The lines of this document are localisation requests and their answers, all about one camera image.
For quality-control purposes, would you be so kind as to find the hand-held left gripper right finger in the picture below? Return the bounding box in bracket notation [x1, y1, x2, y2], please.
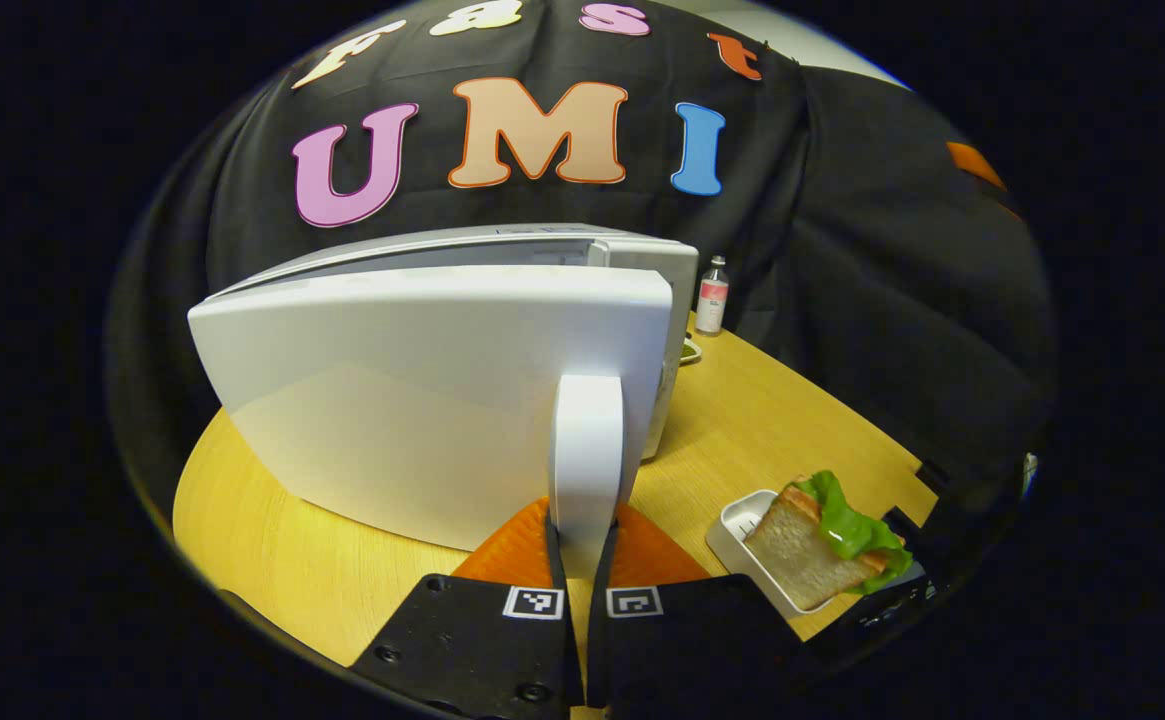
[587, 503, 823, 720]

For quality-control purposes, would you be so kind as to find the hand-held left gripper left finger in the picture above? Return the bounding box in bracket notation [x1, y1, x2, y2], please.
[350, 497, 583, 720]

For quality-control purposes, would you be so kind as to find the lettuce sandwich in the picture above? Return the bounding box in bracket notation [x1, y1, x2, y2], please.
[742, 470, 916, 613]

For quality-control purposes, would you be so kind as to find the white microwave oven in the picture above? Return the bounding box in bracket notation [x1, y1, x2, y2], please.
[187, 222, 700, 583]

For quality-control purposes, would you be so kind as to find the white plastic food tray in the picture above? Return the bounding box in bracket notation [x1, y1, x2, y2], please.
[706, 489, 843, 617]

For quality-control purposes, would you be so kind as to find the black backdrop cloth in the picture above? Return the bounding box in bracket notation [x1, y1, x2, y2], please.
[107, 0, 1058, 526]

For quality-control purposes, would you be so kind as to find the clear bottle with pink label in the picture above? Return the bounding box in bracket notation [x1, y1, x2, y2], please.
[694, 255, 732, 336]

